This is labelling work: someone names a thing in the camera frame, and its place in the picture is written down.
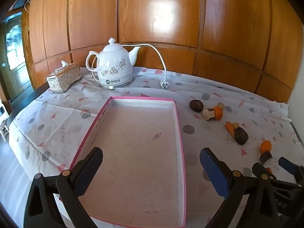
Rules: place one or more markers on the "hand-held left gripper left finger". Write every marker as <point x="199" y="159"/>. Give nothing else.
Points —
<point x="91" y="163"/>

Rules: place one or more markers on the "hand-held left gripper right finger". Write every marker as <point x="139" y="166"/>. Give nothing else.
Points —
<point x="213" y="171"/>

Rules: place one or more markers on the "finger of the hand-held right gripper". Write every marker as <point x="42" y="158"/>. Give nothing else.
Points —
<point x="288" y="165"/>

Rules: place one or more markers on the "black-skinned cut sugarcane piece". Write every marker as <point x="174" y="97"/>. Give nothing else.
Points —
<point x="266" y="157"/>

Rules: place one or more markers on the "dark brown taro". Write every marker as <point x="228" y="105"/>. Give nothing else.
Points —
<point x="241" y="136"/>
<point x="196" y="105"/>

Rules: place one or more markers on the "pink shallow cardboard box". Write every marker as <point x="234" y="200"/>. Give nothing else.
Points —
<point x="133" y="147"/>

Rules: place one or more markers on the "small orange carrot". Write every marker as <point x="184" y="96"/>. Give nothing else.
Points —
<point x="230" y="128"/>

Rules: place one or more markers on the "orange tangerine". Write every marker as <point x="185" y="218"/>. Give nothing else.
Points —
<point x="219" y="113"/>
<point x="265" y="146"/>

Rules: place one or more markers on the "small beige potato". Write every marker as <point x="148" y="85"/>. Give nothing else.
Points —
<point x="236" y="125"/>
<point x="221" y="105"/>

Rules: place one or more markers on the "orange cap toy mushroom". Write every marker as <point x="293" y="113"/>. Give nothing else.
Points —
<point x="208" y="114"/>

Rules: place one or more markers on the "silver kettle base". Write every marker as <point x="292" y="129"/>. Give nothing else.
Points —
<point x="114" y="86"/>

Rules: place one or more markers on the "silver embossed tissue box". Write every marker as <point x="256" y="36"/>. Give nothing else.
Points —
<point x="64" y="78"/>

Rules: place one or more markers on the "white patterned tablecloth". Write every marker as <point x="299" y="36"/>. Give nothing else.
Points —
<point x="142" y="87"/>

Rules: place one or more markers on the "white stool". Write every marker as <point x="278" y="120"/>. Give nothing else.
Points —
<point x="3" y="128"/>

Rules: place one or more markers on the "white tissue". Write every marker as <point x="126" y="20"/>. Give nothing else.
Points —
<point x="64" y="64"/>

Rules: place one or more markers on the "white floral electric kettle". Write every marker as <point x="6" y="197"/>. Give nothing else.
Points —
<point x="114" y="61"/>

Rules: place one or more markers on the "wooden door with glass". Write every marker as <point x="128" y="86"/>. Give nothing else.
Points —
<point x="14" y="52"/>

